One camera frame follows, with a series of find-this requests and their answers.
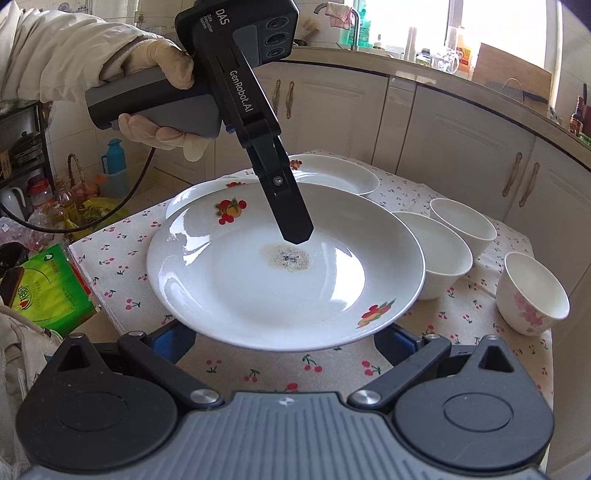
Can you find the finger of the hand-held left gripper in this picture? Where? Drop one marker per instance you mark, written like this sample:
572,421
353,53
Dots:
291,207

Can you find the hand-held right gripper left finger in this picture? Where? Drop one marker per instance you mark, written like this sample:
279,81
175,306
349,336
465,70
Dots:
168,341

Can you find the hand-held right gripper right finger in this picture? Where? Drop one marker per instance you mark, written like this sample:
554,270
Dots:
397,346

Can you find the white plate fruit print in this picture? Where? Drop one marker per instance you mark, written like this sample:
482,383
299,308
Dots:
323,277
337,175
194,198

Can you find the plain white bowl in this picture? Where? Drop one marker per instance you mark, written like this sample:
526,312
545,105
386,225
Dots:
438,258
466,226

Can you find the white bowl pink flower print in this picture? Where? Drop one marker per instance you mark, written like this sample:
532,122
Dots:
531,286

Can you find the person's left forearm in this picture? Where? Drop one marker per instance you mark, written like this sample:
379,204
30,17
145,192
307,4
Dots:
55,46

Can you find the person's left hand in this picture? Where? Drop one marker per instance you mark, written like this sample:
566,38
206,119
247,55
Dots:
157,55

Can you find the white cabinet door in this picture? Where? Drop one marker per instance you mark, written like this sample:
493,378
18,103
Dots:
461,147
563,207
268,76
337,115

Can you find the cherry print tablecloth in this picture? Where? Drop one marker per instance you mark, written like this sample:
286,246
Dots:
129,258

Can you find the pink cloth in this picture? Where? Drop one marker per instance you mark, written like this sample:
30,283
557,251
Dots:
339,14

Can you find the green packet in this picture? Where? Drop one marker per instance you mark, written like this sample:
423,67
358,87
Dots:
51,286

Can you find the metal faucet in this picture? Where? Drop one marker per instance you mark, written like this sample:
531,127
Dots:
356,27

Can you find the green bottle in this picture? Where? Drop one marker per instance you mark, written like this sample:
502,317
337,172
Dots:
364,30

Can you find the kitchen countertop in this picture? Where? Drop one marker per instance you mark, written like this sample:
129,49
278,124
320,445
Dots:
369,57

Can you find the yellow plastic bag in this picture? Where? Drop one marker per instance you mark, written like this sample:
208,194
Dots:
99,207

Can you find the beige jacket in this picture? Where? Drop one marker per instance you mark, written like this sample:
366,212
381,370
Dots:
18,360

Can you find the blue thermos jug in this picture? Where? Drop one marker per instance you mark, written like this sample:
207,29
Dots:
115,166

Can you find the wicker basket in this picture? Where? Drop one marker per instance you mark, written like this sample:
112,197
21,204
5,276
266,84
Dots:
85,189

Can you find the stack of white cups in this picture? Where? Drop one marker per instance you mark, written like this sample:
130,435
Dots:
411,44

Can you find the red lid jar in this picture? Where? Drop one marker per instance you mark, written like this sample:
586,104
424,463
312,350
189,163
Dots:
40,194

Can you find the window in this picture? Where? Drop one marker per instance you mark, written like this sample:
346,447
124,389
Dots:
415,14

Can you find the black metal rack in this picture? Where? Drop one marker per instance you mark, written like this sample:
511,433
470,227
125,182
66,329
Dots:
42,134

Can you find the white kettle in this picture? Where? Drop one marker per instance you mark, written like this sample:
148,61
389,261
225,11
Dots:
11,203

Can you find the glass mug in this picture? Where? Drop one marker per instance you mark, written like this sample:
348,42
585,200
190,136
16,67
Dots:
445,62

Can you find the metal pot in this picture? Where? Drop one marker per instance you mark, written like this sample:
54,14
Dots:
25,150

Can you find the orange bottle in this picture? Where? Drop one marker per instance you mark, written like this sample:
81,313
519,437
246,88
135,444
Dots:
465,50

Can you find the brown cardboard box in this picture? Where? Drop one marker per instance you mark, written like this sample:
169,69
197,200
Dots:
512,64

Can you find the dark glass bottle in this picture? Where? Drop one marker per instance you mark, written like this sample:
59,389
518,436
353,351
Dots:
576,122

